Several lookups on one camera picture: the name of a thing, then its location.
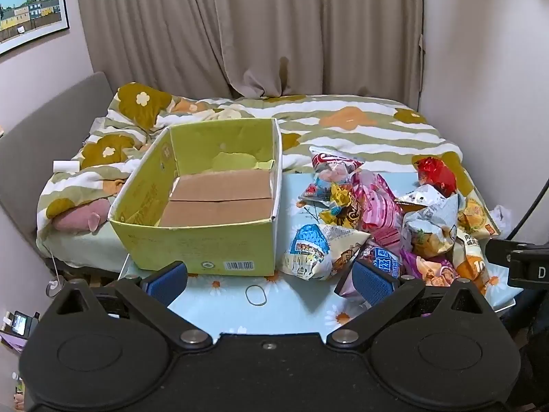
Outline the flower-print blanket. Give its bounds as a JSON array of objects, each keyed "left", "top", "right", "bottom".
[{"left": 36, "top": 81, "right": 477, "bottom": 267}]

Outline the pink striped snack bag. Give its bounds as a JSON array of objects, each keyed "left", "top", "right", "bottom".
[{"left": 359, "top": 175, "right": 406, "bottom": 246}]

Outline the rubber band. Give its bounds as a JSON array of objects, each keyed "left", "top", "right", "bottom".
[{"left": 245, "top": 285, "right": 269, "bottom": 307}]

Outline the black cable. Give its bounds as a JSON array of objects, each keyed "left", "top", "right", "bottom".
[{"left": 506, "top": 176, "right": 549, "bottom": 241}]

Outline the pile of snack packets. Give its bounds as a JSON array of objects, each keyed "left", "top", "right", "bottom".
[{"left": 281, "top": 146, "right": 502, "bottom": 305}]

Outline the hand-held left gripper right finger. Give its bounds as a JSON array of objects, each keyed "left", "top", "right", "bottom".
[{"left": 327, "top": 262, "right": 494, "bottom": 349}]

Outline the crumpled white plastic bag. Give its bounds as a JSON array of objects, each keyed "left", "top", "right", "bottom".
[{"left": 491, "top": 205, "right": 514, "bottom": 238}]

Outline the green cardboard box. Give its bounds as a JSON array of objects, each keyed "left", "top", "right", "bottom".
[{"left": 107, "top": 118, "right": 284, "bottom": 276}]

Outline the beige curtain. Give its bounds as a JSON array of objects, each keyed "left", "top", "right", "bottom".
[{"left": 75, "top": 0, "right": 426, "bottom": 108}]

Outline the red foil snack bag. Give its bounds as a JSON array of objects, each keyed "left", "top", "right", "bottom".
[{"left": 414, "top": 157, "right": 458, "bottom": 198}]

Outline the grey headboard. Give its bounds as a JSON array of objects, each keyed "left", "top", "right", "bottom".
[{"left": 0, "top": 71, "right": 118, "bottom": 241}]

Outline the pink plush toy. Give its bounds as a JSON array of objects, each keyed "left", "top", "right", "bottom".
[{"left": 54, "top": 199, "right": 114, "bottom": 234}]

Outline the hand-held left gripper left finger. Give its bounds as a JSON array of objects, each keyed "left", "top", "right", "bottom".
[{"left": 56, "top": 261, "right": 213, "bottom": 350}]

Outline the small screen device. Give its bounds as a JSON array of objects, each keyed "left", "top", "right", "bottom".
[{"left": 3, "top": 309, "right": 41, "bottom": 338}]

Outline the framed wall poster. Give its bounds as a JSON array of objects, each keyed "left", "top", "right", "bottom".
[{"left": 0, "top": 0, "right": 70, "bottom": 55}]

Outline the white cable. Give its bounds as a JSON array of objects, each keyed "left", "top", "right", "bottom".
[{"left": 45, "top": 247, "right": 68, "bottom": 298}]

